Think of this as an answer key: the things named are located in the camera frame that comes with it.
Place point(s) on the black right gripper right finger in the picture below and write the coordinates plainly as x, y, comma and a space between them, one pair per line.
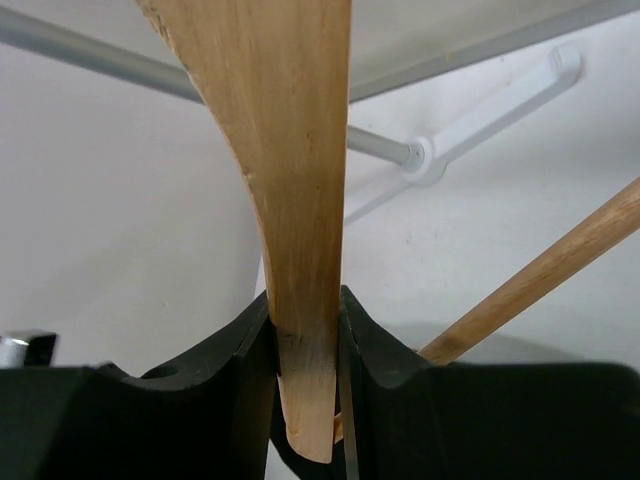
405, 418

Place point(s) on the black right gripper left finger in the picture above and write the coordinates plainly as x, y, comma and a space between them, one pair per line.
205, 414

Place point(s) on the wooden clothes hanger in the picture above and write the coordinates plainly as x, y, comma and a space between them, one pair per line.
275, 76

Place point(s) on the white metal clothes rack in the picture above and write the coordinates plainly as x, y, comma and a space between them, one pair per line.
137, 138

